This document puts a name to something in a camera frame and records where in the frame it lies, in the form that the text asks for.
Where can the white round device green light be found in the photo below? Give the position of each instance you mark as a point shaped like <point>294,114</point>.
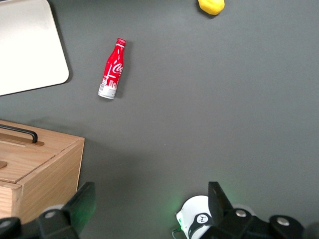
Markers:
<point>193,214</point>

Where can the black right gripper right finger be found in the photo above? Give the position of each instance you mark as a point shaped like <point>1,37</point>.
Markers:
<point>239,224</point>

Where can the red coca-cola aluminium bottle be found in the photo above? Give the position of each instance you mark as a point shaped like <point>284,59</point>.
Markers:
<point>113,67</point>

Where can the wooden box lid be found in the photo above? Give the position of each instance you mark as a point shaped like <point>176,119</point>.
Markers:
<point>30,159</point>

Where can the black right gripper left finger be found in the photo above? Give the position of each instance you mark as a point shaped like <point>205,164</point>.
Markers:
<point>62,221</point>

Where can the yellow lemon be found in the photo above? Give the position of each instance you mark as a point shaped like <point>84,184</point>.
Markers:
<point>211,6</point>

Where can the light wooden box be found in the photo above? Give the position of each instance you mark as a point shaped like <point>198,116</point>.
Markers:
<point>54,184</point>

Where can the cream rectangular tray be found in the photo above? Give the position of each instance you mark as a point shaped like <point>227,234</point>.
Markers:
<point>27,47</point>

